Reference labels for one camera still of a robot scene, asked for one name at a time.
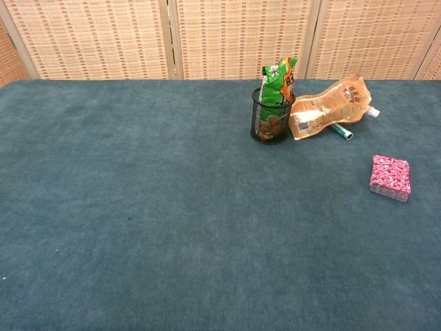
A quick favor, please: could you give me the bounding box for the green white tube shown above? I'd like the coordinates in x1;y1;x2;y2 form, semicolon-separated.
329;123;355;142

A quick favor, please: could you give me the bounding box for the woven bamboo screen panel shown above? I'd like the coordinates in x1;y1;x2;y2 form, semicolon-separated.
167;0;324;81
305;0;441;81
414;43;441;81
0;19;31;88
0;0;177;81

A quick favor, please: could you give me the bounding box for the orange spout pouch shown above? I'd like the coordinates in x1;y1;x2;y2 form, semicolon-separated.
288;73;382;141

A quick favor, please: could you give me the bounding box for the green snack bag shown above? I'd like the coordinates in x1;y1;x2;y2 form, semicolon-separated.
258;56;300;142

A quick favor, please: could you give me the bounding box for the black mesh pen cup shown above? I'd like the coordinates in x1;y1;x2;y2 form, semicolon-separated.
249;86;297;144

